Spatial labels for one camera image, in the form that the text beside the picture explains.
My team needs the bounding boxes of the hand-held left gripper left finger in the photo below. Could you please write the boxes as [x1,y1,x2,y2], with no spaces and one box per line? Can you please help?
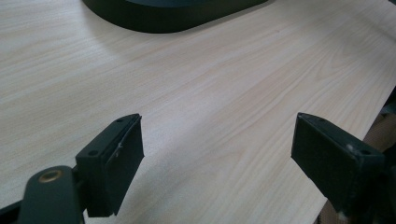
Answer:
[75,113,146,218]

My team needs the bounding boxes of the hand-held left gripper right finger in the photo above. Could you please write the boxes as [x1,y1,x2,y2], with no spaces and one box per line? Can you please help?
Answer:
[290,112,388,217]

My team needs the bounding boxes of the black tray with hook rack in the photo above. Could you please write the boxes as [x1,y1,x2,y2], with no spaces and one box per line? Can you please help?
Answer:
[80,0,270,35]

